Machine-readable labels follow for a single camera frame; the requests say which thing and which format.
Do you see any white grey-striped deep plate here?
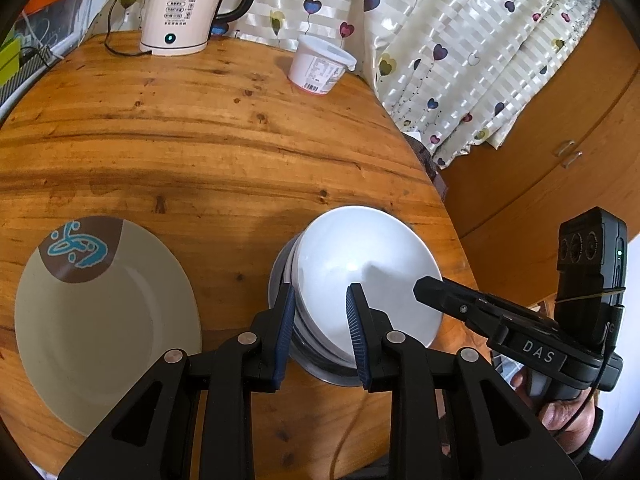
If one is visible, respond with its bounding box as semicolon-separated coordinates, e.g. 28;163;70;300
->
280;237;361;368

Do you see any beige plate with blue motif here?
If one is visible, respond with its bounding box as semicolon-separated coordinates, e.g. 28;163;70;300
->
14;216;203;438

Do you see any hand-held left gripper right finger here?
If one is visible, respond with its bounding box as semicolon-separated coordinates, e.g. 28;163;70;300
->
346;282;573;480

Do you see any black-and-white striped box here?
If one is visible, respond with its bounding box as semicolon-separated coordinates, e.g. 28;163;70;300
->
0;45;53;111

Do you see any person's right hand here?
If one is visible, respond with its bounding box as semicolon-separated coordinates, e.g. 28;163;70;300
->
510;367;602;433

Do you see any clear cabinet handle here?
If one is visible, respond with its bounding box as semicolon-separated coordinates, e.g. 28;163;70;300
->
557;141;583;167

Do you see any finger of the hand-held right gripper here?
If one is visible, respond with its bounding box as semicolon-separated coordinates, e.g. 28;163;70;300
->
413;275;556;344

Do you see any white plastic tub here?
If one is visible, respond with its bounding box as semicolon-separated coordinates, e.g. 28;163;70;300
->
287;35;357;96

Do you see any black kettle power cable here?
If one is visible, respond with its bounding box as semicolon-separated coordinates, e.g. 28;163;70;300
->
103;0;146;57

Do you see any heart-print curtain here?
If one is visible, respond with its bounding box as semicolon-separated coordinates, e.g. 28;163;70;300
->
125;0;608;168

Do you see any wooden cabinet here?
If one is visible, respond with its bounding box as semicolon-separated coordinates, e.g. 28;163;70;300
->
440;0;640;311

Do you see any white electric kettle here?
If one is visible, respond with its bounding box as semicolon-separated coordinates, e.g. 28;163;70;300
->
139;0;271;57

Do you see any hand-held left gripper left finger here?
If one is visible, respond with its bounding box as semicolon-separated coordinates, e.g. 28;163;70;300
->
57;284;297;480

